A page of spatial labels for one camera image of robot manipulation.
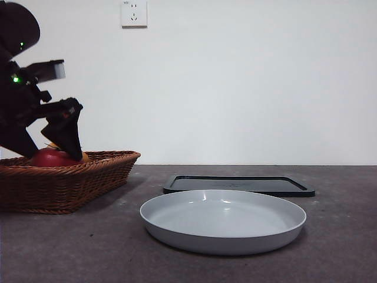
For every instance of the grey round plate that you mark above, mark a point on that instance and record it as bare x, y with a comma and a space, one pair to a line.
221, 227

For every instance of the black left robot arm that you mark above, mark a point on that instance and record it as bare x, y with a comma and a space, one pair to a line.
17, 26

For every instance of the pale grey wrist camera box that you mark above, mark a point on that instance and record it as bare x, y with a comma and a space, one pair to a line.
50, 70

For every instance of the brown wicker basket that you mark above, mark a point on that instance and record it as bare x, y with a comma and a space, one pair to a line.
62, 188

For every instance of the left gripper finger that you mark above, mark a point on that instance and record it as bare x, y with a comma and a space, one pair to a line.
17, 138
67, 135

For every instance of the white wall socket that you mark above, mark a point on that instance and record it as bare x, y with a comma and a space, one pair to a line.
134, 14

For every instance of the black rectangular tray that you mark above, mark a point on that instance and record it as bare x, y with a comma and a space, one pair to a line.
265, 184

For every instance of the red tomato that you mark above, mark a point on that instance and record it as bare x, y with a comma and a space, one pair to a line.
50, 157

